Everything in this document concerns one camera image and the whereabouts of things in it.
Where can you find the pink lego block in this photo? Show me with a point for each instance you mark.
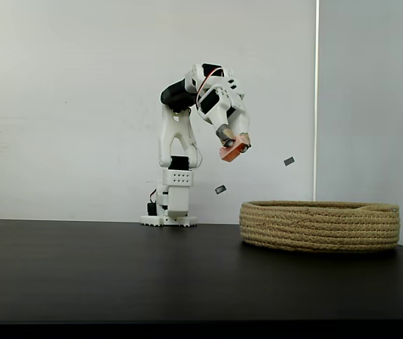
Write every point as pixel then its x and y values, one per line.
pixel 230 152

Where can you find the white vertical corner trim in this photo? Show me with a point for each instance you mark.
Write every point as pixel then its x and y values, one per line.
pixel 316 106

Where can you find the dark tape piece on wall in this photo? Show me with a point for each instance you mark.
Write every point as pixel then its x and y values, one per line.
pixel 221 189
pixel 289 161

